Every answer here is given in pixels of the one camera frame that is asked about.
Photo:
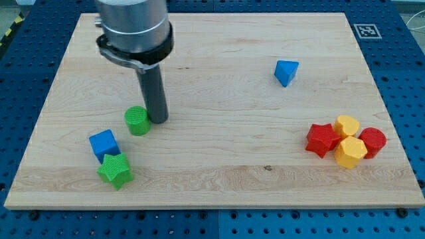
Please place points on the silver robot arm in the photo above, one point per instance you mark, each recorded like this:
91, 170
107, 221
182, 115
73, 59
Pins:
137, 33

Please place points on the blue triangle block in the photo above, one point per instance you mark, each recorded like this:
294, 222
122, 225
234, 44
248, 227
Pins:
285, 71

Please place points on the wooden board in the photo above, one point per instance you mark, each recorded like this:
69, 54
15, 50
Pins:
235, 137

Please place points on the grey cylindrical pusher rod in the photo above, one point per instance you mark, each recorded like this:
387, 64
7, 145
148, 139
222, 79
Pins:
153, 93

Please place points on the green cylinder block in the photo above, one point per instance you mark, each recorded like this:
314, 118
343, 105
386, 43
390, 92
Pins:
137, 120

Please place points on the green star block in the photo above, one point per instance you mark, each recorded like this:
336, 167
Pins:
115, 170

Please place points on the red star block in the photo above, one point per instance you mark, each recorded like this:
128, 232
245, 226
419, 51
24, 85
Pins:
321, 139

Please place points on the blue cube block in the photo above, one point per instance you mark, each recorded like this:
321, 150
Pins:
104, 143

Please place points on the yellow heart block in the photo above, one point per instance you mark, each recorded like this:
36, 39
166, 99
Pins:
346, 126

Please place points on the yellow hexagon block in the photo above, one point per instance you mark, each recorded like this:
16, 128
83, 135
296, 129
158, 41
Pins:
349, 152

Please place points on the red cylinder block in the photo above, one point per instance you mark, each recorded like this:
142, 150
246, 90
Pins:
374, 140

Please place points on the white fiducial marker tag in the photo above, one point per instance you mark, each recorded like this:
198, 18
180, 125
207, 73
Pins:
367, 31

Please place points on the yellow black hazard tape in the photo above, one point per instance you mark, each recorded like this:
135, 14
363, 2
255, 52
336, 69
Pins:
12, 30

